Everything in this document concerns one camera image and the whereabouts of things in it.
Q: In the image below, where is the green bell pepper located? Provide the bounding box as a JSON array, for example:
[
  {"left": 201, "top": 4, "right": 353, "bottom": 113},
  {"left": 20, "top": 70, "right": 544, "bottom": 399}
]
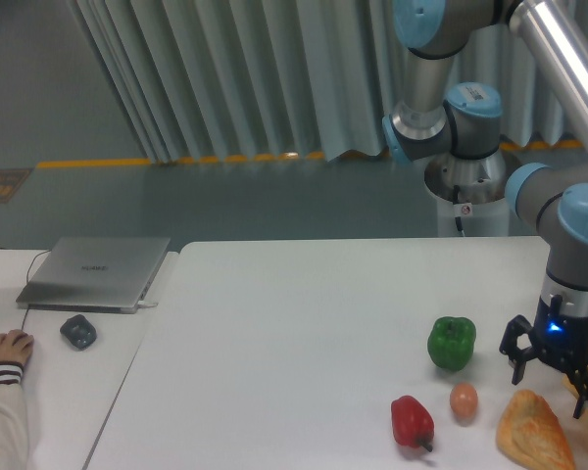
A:
[{"left": 427, "top": 316, "right": 476, "bottom": 372}]

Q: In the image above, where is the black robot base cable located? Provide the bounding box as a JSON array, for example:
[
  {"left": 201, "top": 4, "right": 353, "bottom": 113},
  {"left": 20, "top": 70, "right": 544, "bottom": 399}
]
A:
[{"left": 452, "top": 184, "right": 466, "bottom": 238}]

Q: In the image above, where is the silver closed laptop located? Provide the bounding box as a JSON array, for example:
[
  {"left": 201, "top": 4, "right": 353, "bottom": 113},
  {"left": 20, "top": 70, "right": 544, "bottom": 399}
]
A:
[{"left": 16, "top": 237, "right": 171, "bottom": 313}]

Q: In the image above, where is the pale green pleated curtain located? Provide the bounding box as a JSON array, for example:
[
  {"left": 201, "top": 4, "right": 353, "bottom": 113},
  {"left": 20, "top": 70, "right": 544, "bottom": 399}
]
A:
[{"left": 73, "top": 1, "right": 588, "bottom": 164}]

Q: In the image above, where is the red bell pepper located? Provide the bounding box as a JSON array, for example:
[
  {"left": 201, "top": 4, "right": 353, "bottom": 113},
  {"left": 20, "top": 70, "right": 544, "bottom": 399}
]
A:
[{"left": 391, "top": 396, "right": 435, "bottom": 452}]

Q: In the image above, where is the person's hand on mouse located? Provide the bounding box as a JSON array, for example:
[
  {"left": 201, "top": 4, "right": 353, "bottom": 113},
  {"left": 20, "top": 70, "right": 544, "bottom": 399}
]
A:
[{"left": 0, "top": 330, "right": 34, "bottom": 367}]

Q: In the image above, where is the white striped sleeve forearm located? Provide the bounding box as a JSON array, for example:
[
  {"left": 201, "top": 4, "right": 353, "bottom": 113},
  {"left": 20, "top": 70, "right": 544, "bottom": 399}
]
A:
[{"left": 0, "top": 361, "right": 28, "bottom": 469}]

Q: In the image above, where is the brown egg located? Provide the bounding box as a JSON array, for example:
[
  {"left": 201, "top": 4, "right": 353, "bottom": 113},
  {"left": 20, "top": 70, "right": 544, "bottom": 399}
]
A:
[{"left": 449, "top": 382, "right": 478, "bottom": 421}]

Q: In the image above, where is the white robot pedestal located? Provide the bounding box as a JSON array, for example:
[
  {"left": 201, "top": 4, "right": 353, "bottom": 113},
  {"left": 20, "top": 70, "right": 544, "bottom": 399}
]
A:
[{"left": 424, "top": 150, "right": 520, "bottom": 237}]

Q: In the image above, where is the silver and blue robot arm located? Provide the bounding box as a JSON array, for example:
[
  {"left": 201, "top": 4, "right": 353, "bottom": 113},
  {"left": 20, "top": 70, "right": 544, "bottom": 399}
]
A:
[{"left": 382, "top": 1, "right": 588, "bottom": 415}]

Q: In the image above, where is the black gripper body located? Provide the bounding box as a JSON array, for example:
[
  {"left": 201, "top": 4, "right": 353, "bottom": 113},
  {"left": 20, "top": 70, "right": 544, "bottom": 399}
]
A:
[{"left": 531, "top": 300, "right": 588, "bottom": 374}]

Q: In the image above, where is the small dark grey controller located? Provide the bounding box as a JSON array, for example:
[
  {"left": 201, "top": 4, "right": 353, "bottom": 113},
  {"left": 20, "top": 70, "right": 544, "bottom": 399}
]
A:
[{"left": 60, "top": 314, "right": 98, "bottom": 351}]

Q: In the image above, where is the triangular golden bread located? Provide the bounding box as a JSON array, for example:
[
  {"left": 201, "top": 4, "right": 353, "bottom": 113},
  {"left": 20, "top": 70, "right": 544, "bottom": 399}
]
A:
[{"left": 496, "top": 390, "right": 576, "bottom": 469}]

